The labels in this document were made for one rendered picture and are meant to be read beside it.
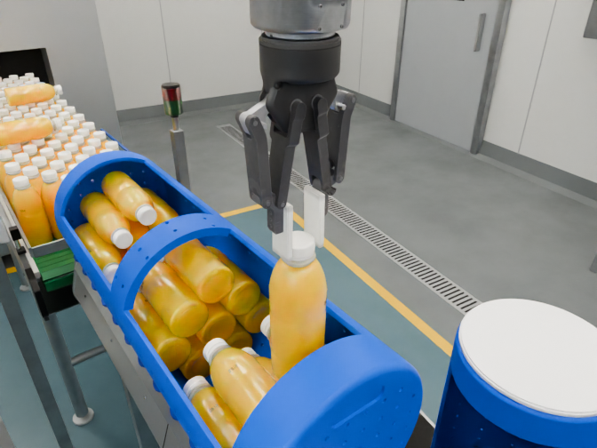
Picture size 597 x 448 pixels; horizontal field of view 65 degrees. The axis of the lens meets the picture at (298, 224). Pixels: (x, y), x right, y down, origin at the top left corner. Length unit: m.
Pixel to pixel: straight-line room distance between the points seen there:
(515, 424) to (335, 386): 0.42
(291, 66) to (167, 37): 5.19
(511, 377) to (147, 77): 5.12
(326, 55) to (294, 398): 0.36
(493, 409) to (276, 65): 0.67
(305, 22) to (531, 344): 0.73
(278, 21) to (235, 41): 5.46
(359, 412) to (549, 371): 0.42
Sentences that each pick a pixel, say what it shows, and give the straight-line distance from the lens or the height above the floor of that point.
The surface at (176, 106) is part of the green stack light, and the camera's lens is 1.70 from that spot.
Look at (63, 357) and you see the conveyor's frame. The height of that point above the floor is 0.36.
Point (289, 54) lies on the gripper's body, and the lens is 0.42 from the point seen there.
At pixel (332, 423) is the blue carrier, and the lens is 0.58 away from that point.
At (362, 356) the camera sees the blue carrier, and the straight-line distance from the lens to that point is 0.58.
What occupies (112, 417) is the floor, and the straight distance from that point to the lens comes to 2.21.
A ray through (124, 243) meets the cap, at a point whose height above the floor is 1.11.
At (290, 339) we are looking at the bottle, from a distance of 0.59.
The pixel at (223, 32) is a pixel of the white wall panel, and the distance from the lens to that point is 5.80.
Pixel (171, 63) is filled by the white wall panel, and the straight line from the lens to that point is 5.65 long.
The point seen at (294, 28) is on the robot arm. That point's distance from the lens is 0.41.
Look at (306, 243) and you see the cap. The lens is 0.53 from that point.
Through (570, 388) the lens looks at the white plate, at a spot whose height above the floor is 1.04.
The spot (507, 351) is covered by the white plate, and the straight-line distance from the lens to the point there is 0.93.
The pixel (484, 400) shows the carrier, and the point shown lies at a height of 0.99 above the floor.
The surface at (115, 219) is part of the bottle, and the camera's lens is 1.09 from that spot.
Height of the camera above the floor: 1.65
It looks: 30 degrees down
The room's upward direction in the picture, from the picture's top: straight up
